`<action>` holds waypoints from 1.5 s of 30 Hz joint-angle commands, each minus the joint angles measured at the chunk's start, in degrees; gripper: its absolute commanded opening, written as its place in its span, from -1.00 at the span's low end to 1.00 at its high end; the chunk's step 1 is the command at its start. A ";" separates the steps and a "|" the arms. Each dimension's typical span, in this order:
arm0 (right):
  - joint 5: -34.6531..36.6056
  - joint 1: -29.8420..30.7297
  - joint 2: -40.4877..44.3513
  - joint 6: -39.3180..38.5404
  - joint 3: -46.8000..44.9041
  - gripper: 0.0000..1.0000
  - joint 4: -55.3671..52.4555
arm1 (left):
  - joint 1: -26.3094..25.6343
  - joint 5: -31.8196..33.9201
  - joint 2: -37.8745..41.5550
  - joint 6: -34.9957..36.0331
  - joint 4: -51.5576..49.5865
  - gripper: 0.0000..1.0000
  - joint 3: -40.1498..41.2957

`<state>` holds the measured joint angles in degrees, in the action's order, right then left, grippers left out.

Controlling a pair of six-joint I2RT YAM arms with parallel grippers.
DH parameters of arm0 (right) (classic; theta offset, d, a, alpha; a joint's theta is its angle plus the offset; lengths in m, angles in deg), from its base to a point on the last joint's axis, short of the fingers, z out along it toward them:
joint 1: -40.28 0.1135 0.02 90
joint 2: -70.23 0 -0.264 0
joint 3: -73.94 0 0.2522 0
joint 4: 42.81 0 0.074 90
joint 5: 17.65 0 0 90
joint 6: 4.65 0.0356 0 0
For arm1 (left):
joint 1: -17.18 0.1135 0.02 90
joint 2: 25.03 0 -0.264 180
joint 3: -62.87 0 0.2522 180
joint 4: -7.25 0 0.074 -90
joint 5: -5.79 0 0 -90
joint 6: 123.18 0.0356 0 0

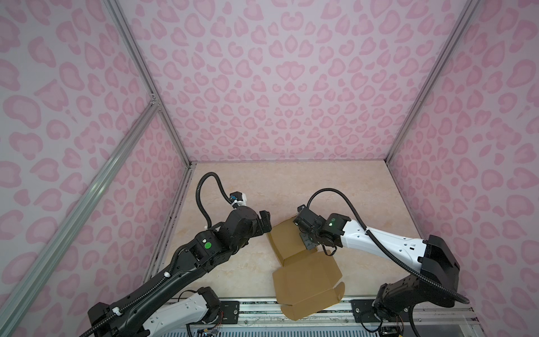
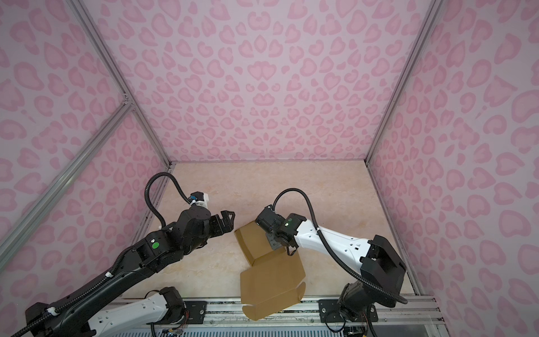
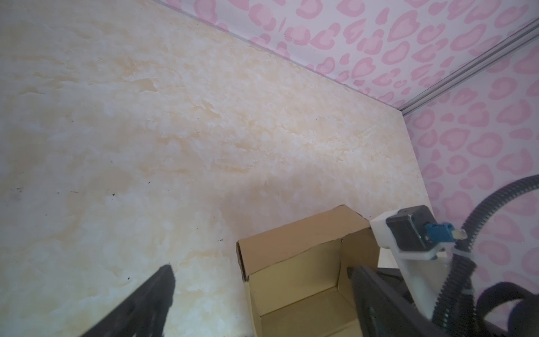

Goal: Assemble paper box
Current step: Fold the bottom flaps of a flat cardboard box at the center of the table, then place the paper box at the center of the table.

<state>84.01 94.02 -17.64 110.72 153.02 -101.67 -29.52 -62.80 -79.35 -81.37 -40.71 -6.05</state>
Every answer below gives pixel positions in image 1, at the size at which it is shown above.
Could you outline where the brown cardboard box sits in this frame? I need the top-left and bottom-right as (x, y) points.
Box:
(268, 218), (345, 321)

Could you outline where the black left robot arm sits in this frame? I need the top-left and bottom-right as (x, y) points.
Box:
(82, 206), (272, 336)

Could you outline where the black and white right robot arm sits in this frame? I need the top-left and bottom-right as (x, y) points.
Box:
(293, 206), (470, 320)

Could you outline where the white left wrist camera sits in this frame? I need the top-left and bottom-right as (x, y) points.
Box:
(230, 191), (246, 208)

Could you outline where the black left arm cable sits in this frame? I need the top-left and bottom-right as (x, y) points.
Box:
(195, 171), (234, 230)

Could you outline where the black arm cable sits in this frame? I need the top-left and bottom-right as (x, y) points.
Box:
(195, 171), (234, 230)
(306, 187), (470, 305)

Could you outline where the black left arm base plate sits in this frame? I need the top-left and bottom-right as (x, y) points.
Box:
(180, 300), (240, 325)

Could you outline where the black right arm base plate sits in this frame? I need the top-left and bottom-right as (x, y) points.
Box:
(350, 299), (409, 324)

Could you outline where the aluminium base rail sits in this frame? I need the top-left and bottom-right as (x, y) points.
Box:
(111, 294), (487, 337)

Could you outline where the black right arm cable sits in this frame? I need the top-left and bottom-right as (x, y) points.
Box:
(306, 187), (470, 305)

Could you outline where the aluminium diagonal frame bar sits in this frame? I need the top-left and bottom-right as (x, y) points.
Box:
(0, 100), (160, 334)

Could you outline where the aluminium left corner post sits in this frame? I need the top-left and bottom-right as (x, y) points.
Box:
(102, 0), (192, 168)

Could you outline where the aluminium corner post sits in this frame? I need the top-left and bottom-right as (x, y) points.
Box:
(385, 0), (483, 166)
(102, 0), (192, 168)

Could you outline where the aluminium right corner post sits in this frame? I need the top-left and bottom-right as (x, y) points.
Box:
(385, 0), (483, 166)

